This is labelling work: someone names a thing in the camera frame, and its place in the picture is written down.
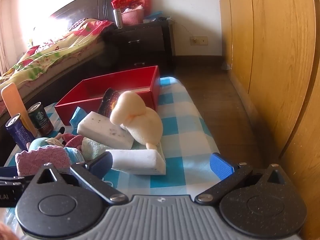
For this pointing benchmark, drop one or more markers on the purple knitted cloth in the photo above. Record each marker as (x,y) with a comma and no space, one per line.
(42,158)

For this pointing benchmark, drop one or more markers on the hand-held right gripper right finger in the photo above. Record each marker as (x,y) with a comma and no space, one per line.
(221,166)

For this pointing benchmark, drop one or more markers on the red cardboard box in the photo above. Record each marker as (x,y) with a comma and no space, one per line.
(62,111)

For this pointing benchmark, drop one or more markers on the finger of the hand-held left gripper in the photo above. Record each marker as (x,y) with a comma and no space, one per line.
(7,171)

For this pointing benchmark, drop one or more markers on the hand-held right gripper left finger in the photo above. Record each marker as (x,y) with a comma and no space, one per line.
(101,163)

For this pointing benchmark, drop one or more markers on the dark wooden headboard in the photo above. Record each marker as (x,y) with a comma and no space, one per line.
(85,5)

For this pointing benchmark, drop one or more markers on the dark green coffee can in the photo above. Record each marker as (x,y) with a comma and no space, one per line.
(41,122)

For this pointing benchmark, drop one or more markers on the dark wooden bed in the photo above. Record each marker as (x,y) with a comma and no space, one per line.
(62,72)

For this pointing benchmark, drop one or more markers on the light green towel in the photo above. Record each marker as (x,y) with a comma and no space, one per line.
(93,148)

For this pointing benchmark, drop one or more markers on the beige curtain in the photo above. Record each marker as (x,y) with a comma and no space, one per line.
(3,55)

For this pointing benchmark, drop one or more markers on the orange ribbed bottle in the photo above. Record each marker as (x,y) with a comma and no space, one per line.
(13,100)

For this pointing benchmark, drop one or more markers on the cream plush toy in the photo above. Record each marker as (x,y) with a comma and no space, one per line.
(147,127)

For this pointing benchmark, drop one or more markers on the speckled white sponge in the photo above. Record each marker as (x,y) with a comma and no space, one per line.
(105,127)

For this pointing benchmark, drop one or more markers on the beige wall socket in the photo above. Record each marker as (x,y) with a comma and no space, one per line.
(198,41)

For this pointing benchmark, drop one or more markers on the floral blanket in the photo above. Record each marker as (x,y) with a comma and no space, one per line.
(50,55)

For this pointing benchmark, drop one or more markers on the white rectangular box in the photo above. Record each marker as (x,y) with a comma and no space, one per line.
(135,161)

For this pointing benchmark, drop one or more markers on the blue checkered tablecloth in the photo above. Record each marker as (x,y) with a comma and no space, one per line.
(180,120)

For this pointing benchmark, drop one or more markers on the dark wooden nightstand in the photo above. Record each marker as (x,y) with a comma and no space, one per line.
(140,42)

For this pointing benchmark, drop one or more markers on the blue drink can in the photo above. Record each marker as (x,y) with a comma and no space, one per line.
(18,135)

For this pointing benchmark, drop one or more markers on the blue packet pile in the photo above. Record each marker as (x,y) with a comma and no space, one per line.
(153,16)

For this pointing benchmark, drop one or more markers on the pink plastic basket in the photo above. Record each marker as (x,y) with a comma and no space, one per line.
(132,17)

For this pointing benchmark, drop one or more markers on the red plastic bag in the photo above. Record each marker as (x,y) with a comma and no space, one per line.
(130,0)

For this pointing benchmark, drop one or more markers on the light wooden wardrobe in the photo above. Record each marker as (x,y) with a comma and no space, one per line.
(275,67)

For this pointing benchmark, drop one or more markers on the steel thermos flask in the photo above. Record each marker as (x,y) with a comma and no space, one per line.
(117,18)

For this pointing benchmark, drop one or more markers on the pink pig plush toy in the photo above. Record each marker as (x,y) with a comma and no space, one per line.
(40,143)

